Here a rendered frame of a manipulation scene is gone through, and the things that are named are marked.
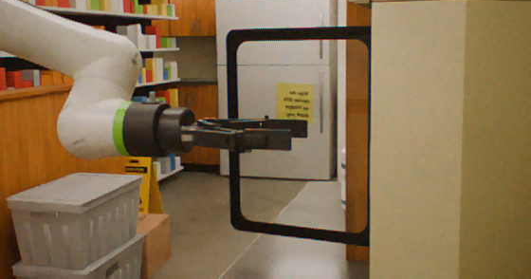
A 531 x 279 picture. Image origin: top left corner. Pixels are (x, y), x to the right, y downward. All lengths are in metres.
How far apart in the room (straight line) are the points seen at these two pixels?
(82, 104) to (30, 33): 0.15
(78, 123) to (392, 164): 0.52
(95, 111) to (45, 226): 2.01
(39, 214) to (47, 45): 1.98
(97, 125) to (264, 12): 4.94
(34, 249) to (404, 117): 2.52
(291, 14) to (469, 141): 5.09
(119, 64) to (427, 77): 0.55
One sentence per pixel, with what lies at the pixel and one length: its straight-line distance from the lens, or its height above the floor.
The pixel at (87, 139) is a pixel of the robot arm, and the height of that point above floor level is 1.21.
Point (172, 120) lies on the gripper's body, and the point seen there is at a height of 1.24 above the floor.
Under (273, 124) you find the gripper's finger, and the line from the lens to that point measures 0.99.
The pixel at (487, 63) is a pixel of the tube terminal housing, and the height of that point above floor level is 1.33.
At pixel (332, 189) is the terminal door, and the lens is 1.12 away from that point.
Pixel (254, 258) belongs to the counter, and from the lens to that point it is 1.21.
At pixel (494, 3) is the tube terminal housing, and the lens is 0.79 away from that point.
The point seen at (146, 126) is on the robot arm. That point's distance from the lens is 0.97.
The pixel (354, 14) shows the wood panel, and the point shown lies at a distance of 1.13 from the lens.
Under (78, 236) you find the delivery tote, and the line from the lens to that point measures 2.92.
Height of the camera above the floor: 1.36
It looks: 8 degrees down
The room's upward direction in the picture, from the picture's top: 1 degrees counter-clockwise
